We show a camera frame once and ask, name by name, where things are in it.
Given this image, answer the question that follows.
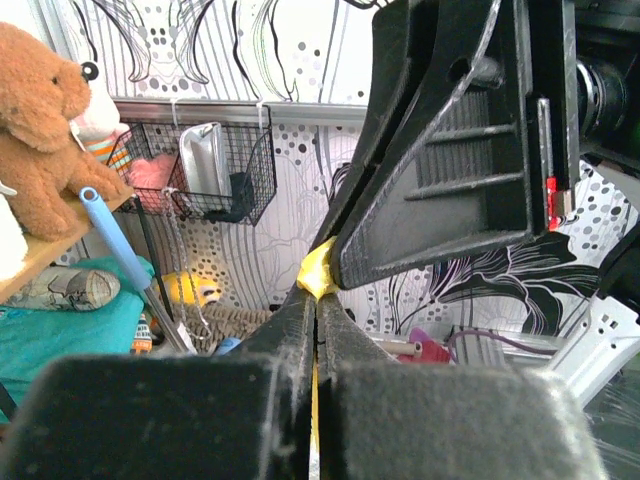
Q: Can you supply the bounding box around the wooden shelf rack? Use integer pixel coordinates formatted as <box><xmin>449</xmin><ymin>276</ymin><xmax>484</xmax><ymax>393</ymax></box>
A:
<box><xmin>1</xmin><ymin>187</ymin><xmax>137</xmax><ymax>301</ymax></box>

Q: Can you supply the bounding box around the teal folded cloth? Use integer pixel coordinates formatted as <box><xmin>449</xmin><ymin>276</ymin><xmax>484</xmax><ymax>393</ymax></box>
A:
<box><xmin>1</xmin><ymin>257</ymin><xmax>144</xmax><ymax>403</ymax></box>

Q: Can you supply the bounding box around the grey fluffy duster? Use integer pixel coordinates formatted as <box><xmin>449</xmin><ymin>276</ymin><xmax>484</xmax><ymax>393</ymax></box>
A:
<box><xmin>184</xmin><ymin>303</ymin><xmax>272</xmax><ymax>354</ymax></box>

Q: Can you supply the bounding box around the pink plush toy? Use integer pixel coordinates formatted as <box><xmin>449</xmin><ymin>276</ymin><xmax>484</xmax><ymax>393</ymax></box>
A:
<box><xmin>71</xmin><ymin>61</ymin><xmax>130</xmax><ymax>170</ymax></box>

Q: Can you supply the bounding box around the blue floor mop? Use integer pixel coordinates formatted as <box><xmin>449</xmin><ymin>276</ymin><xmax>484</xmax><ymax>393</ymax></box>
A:
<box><xmin>78</xmin><ymin>187</ymin><xmax>196</xmax><ymax>354</ymax></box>

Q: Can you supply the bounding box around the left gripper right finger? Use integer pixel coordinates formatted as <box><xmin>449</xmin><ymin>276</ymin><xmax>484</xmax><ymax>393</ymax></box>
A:
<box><xmin>316</xmin><ymin>295</ymin><xmax>607</xmax><ymax>479</ymax></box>

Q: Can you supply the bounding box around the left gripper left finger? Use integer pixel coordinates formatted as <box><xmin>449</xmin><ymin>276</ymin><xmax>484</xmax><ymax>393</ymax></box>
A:
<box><xmin>1</xmin><ymin>289</ymin><xmax>316</xmax><ymax>479</ymax></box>

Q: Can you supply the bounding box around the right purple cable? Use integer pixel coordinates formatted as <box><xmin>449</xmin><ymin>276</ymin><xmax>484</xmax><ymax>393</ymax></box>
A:
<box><xmin>447</xmin><ymin>327</ymin><xmax>566</xmax><ymax>361</ymax></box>

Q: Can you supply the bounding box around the silver foil pouch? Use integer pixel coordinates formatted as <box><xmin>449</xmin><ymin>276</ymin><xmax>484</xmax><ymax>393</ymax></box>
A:
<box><xmin>179</xmin><ymin>122</ymin><xmax>232</xmax><ymax>197</ymax></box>

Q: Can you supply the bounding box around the white dog plush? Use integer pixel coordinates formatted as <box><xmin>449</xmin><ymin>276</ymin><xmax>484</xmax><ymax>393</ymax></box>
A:
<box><xmin>0</xmin><ymin>184</ymin><xmax>28</xmax><ymax>281</ymax></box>

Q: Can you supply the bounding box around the black wire basket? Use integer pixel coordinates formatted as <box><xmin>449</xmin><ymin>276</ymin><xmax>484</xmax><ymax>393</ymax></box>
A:
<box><xmin>107</xmin><ymin>103</ymin><xmax>277</xmax><ymax>225</ymax></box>

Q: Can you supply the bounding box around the brown teddy bear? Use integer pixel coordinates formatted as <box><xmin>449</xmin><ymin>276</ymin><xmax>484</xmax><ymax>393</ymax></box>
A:
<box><xmin>1</xmin><ymin>23</ymin><xmax>128</xmax><ymax>241</ymax></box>

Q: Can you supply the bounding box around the yellow trash bag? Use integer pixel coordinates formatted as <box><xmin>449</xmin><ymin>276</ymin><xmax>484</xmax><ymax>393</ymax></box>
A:
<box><xmin>296</xmin><ymin>237</ymin><xmax>338</xmax><ymax>479</ymax></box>

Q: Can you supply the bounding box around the yellow duck plush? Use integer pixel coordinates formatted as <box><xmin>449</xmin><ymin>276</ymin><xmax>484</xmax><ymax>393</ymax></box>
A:
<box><xmin>152</xmin><ymin>271</ymin><xmax>222</xmax><ymax>307</ymax></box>

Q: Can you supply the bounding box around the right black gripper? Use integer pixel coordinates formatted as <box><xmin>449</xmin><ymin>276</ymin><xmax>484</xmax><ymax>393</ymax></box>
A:
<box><xmin>316</xmin><ymin>1</ymin><xmax>580</xmax><ymax>289</ymax></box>

